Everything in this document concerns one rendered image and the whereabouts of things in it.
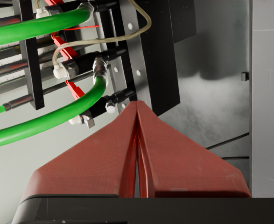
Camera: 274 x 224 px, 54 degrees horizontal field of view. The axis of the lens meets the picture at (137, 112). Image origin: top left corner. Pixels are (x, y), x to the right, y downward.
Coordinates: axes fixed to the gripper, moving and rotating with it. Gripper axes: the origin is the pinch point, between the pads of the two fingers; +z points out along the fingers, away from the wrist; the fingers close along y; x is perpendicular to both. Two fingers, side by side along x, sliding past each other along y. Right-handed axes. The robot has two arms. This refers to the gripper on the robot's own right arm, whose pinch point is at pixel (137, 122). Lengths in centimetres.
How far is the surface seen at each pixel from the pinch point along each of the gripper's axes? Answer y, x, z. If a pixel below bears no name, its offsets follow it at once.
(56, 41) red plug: 13.2, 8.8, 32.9
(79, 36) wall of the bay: 16, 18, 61
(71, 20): 5.9, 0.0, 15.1
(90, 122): 7.1, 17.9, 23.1
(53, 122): 7.5, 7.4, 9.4
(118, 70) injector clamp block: 3.6, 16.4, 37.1
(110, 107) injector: 4.5, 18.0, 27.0
